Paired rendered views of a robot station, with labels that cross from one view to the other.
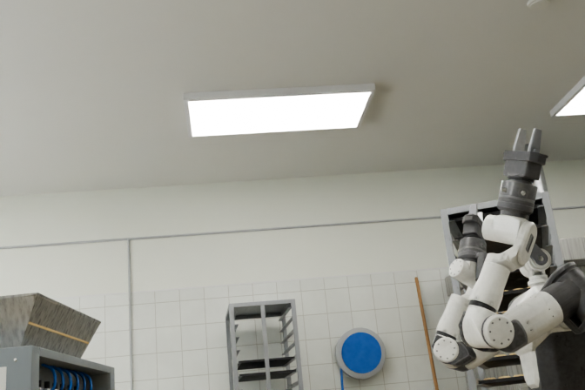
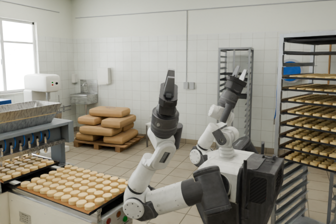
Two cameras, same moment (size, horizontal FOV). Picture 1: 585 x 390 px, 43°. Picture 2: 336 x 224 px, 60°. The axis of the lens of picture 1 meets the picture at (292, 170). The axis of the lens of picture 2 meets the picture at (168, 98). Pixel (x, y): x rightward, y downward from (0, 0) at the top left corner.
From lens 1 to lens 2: 157 cm
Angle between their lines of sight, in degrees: 39
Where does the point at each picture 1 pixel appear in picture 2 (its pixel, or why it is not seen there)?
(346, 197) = not seen: outside the picture
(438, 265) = not seen: outside the picture
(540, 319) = (167, 205)
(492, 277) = (138, 173)
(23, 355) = not seen: outside the picture
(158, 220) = (200, 1)
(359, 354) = (288, 72)
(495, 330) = (129, 209)
